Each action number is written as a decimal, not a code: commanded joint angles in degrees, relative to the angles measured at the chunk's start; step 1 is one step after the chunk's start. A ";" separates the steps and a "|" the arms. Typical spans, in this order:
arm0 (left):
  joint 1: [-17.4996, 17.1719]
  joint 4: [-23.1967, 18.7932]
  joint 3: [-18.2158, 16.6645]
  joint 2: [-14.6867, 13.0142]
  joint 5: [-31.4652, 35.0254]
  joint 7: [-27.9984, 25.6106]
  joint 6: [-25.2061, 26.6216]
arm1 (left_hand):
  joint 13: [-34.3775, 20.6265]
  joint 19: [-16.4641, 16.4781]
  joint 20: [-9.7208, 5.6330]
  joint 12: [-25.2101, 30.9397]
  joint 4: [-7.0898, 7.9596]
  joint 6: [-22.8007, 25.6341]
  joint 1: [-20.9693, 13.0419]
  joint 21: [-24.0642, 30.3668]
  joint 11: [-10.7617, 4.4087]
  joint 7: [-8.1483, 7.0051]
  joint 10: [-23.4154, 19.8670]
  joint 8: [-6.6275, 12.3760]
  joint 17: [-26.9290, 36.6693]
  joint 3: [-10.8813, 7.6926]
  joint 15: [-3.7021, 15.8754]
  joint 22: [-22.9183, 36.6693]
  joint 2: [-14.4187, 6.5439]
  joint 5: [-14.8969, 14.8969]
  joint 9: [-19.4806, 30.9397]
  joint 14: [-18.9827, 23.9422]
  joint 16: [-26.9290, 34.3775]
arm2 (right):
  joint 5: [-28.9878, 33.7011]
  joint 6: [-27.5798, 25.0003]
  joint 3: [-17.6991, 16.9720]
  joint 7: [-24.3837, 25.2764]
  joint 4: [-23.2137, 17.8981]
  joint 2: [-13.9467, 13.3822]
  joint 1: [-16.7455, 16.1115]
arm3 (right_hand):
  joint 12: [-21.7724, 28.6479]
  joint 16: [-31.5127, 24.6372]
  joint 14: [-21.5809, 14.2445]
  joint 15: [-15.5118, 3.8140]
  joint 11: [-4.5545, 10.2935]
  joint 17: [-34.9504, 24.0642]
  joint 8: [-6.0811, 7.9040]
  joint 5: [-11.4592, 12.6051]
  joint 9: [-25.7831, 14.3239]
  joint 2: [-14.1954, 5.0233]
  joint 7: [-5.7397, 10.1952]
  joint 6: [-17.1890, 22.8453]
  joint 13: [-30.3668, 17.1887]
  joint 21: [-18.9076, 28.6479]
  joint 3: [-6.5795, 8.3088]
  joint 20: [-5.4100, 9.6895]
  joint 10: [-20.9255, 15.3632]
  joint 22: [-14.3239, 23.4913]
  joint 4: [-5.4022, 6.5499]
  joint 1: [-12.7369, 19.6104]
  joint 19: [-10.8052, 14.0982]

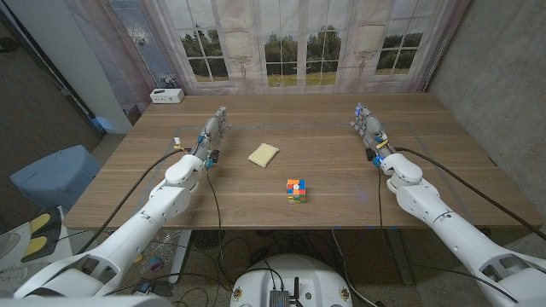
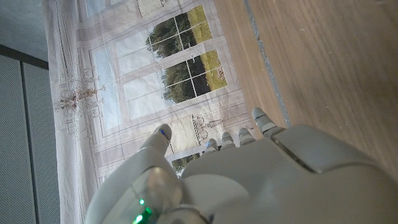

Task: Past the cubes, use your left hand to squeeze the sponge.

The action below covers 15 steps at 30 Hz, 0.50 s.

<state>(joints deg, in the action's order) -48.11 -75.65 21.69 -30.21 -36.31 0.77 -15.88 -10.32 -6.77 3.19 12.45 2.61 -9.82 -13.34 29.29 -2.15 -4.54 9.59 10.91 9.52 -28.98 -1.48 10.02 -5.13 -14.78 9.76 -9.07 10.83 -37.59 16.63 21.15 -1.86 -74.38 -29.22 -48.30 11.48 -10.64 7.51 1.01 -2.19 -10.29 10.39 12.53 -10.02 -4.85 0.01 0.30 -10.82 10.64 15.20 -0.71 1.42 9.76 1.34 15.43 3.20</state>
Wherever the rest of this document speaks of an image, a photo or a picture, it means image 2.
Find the printed window backdrop cloth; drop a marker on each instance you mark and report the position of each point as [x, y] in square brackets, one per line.
[140, 93]

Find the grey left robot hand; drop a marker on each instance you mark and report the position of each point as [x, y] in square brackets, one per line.
[264, 180]

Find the grey tape outline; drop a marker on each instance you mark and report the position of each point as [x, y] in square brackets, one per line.
[268, 67]

